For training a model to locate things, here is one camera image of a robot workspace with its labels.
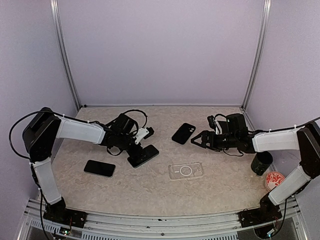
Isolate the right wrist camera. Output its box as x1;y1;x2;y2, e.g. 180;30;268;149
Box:
207;115;223;134

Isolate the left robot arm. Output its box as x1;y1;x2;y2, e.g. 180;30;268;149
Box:
8;107;150;223

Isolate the right aluminium corner post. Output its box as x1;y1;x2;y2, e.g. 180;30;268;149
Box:
241;0;272;112

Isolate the left aluminium corner post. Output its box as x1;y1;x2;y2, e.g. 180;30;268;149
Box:
50;0;82;111

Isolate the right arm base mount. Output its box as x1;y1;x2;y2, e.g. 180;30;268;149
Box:
238;198;282;228

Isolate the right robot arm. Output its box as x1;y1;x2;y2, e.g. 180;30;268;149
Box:
190;113;320;222

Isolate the black cup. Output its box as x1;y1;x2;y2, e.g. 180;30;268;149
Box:
250;151;273;176

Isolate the black phone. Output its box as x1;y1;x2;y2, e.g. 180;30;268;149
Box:
84;159;116;178
128;144;159;168

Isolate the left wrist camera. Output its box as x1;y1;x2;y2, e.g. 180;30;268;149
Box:
135;127;155;145

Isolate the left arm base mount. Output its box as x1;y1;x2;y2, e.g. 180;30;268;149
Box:
43;197;88;229

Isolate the aluminium corner post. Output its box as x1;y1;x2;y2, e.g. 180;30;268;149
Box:
50;0;82;111
241;0;272;112

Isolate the red white patterned coaster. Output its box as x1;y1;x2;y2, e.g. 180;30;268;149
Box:
264;171;285;192

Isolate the dark phone case underneath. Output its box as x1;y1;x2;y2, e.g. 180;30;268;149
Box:
171;122;196;145

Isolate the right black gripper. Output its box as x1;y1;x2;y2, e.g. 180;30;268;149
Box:
191;130;239;152

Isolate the aluminium front rail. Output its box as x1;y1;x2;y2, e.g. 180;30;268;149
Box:
17;212;308;240

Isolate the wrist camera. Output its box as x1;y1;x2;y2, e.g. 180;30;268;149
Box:
135;127;155;145
207;115;223;134

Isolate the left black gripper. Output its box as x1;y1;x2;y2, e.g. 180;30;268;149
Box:
117;132;151;163

